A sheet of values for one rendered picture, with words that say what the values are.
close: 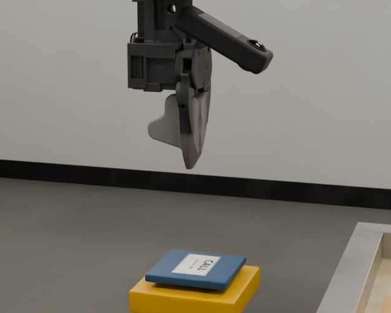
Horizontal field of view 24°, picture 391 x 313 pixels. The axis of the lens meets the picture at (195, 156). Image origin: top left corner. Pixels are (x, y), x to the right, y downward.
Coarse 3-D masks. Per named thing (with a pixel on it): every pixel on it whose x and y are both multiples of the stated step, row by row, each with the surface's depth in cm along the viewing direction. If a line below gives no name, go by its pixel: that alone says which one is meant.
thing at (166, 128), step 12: (168, 96) 104; (168, 108) 105; (192, 108) 103; (156, 120) 105; (168, 120) 105; (192, 120) 103; (156, 132) 106; (168, 132) 105; (192, 132) 104; (180, 144) 105; (192, 144) 105; (192, 156) 106
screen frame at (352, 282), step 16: (368, 224) 120; (384, 224) 120; (352, 240) 113; (368, 240) 113; (384, 240) 116; (352, 256) 107; (368, 256) 107; (384, 256) 117; (336, 272) 102; (352, 272) 102; (368, 272) 102; (336, 288) 97; (352, 288) 97; (368, 288) 102; (320, 304) 93; (336, 304) 93; (352, 304) 93
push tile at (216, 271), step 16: (176, 256) 113; (192, 256) 113; (208, 256) 113; (224, 256) 113; (240, 256) 113; (160, 272) 108; (176, 272) 108; (192, 272) 108; (208, 272) 108; (224, 272) 108; (208, 288) 105; (224, 288) 104
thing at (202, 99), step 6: (198, 96) 107; (204, 96) 107; (204, 102) 107; (204, 108) 108; (204, 114) 108; (198, 120) 107; (204, 120) 108; (198, 126) 107; (204, 126) 108; (204, 132) 108; (204, 138) 108
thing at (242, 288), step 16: (240, 272) 113; (256, 272) 113; (144, 288) 107; (160, 288) 107; (176, 288) 107; (192, 288) 107; (240, 288) 107; (256, 288) 113; (144, 304) 106; (160, 304) 106; (176, 304) 105; (192, 304) 104; (208, 304) 104; (224, 304) 103; (240, 304) 106
